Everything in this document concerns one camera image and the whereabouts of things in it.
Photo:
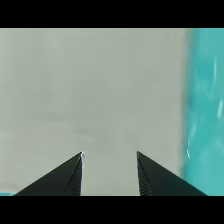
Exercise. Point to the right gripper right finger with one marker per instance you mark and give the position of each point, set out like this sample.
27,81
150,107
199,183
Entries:
156,181

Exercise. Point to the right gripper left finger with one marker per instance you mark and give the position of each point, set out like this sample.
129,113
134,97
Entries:
63,181

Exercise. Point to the pale grey garment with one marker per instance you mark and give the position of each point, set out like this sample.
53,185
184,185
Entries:
93,100

